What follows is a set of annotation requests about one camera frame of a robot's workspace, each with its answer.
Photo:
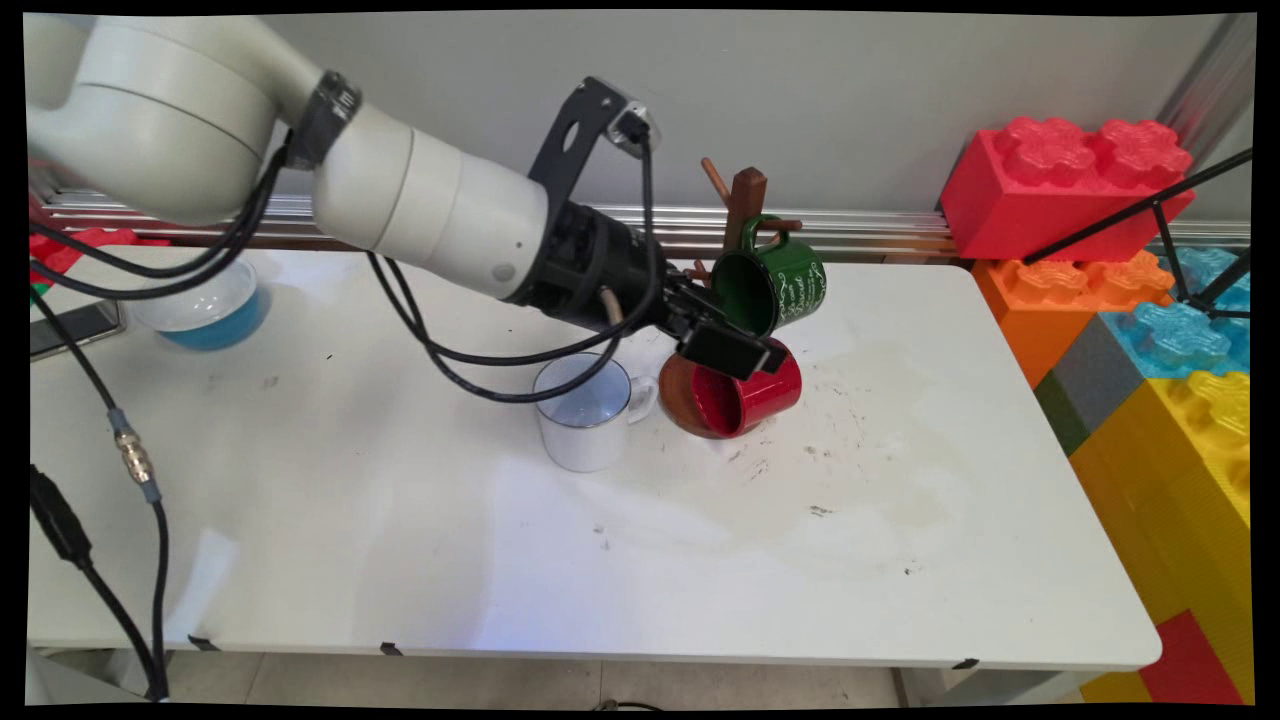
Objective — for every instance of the small red toy brick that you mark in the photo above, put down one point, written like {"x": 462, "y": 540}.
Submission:
{"x": 1190, "y": 665}

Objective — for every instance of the black smartphone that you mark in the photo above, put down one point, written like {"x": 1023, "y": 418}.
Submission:
{"x": 75, "y": 325}

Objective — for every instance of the big yellow toy brick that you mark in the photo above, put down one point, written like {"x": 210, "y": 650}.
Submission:
{"x": 1170, "y": 500}

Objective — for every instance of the flat red toy block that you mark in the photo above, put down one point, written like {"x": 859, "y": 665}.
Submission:
{"x": 60, "y": 250}

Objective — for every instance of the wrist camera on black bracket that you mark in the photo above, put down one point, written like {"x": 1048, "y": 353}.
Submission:
{"x": 590, "y": 115}

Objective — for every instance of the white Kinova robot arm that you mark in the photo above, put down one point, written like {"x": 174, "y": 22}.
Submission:
{"x": 200, "y": 120}

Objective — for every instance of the big grey toy brick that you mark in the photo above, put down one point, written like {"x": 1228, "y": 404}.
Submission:
{"x": 1095, "y": 385}

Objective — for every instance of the slanted aluminium profile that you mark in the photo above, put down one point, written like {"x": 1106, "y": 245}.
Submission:
{"x": 1205, "y": 85}

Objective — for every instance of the black tripod stand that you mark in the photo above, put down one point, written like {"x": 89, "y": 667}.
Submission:
{"x": 1160, "y": 215}

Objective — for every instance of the red enamel mug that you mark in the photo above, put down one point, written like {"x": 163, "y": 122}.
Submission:
{"x": 770, "y": 400}

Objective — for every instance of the big orange toy brick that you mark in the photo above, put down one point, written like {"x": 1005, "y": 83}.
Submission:
{"x": 1040, "y": 320}

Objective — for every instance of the brown wooden mug tree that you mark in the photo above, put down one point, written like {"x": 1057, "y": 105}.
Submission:
{"x": 745, "y": 195}

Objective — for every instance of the white enamel mug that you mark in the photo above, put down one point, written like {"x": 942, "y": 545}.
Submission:
{"x": 585, "y": 445}

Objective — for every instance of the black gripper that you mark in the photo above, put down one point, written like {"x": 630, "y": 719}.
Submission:
{"x": 600, "y": 265}

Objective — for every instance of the big red toy brick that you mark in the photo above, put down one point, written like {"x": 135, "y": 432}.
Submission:
{"x": 1040, "y": 205}

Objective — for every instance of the aluminium wall rail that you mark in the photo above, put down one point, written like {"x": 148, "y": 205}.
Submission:
{"x": 850, "y": 230}

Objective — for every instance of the green enamel mug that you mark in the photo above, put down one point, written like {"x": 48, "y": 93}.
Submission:
{"x": 800, "y": 285}

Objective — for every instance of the blue bowl white inside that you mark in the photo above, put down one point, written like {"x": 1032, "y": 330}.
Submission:
{"x": 215, "y": 325}

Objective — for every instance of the big light blue toy brick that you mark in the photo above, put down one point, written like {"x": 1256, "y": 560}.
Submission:
{"x": 1170, "y": 340}

